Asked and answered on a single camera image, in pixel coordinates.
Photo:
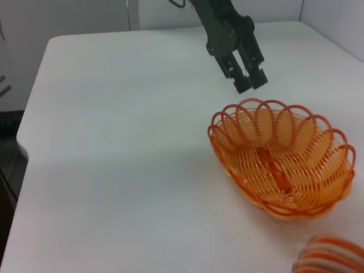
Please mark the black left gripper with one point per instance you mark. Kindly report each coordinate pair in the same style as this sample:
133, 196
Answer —
220, 28

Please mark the orange woven plastic basket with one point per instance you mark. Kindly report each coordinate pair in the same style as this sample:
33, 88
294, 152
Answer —
284, 176

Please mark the orange striped toy bread loaf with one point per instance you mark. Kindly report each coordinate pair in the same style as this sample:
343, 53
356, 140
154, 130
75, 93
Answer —
332, 256

